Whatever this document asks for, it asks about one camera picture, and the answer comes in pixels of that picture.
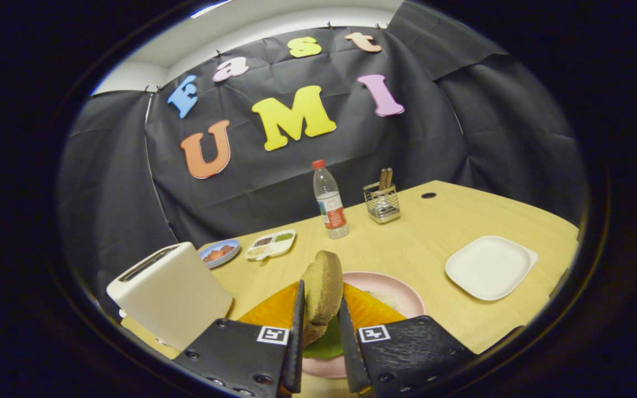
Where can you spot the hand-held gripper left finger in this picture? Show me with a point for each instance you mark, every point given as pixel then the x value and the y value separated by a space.
pixel 296 342

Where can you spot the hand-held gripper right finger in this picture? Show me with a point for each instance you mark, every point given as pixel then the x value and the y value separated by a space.
pixel 351 354

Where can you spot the green lettuce leaf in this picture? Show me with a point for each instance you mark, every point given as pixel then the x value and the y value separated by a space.
pixel 329 342

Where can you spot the brown bread slice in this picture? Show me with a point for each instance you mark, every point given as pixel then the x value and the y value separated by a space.
pixel 323 293

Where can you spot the pink round plate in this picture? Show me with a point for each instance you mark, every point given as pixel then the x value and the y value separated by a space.
pixel 396 287

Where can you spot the white divided sauce dish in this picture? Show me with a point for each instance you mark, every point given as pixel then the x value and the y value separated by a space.
pixel 270 250

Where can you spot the small blue plate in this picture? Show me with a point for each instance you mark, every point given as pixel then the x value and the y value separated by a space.
pixel 210 265

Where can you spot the red food pieces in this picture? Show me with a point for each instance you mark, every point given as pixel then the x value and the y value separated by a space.
pixel 216 255

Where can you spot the white toaster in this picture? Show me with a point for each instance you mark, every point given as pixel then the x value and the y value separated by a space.
pixel 175 298

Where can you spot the clear red-capped plastic bottle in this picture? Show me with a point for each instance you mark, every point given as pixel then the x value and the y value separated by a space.
pixel 330 210

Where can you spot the white square plate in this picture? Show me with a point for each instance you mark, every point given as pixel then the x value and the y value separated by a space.
pixel 490 268

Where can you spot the black backdrop cloth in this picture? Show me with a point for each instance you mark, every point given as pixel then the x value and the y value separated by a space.
pixel 490 138

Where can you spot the ceiling light panel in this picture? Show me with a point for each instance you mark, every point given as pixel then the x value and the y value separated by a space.
pixel 210 8

